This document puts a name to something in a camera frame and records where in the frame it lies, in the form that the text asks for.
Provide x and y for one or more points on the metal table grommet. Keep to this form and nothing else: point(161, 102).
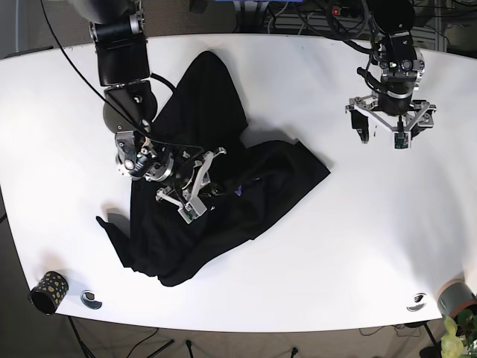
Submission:
point(89, 299)
point(417, 302)

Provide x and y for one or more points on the left metal table grommet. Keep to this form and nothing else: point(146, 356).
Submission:
point(89, 299)

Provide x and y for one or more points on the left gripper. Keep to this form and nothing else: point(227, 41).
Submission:
point(403, 118)

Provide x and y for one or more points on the grey plant pot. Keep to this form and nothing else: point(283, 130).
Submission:
point(454, 297)

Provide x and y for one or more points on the black T-shirt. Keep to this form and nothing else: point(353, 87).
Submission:
point(251, 188)

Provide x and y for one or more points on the black floral cup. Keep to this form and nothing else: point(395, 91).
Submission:
point(48, 294)

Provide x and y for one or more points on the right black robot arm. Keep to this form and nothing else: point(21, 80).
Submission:
point(130, 107)

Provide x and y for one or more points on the right metal table grommet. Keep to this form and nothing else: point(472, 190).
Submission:
point(417, 302)

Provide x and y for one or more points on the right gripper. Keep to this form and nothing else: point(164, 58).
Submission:
point(185, 185)

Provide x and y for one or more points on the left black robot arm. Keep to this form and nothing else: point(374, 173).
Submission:
point(393, 73)

